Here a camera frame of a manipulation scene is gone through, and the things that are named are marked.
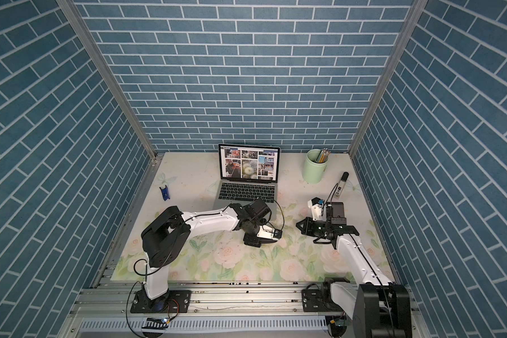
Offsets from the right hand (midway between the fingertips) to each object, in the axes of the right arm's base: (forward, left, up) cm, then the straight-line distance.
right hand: (299, 225), depth 85 cm
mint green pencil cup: (+29, -7, +1) cm, 30 cm away
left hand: (-2, +14, -7) cm, 16 cm away
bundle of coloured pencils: (+33, -11, +8) cm, 35 cm away
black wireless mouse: (-8, +13, +1) cm, 15 cm away
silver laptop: (+27, +25, -1) cm, 37 cm away
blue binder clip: (+14, +65, -6) cm, 67 cm away
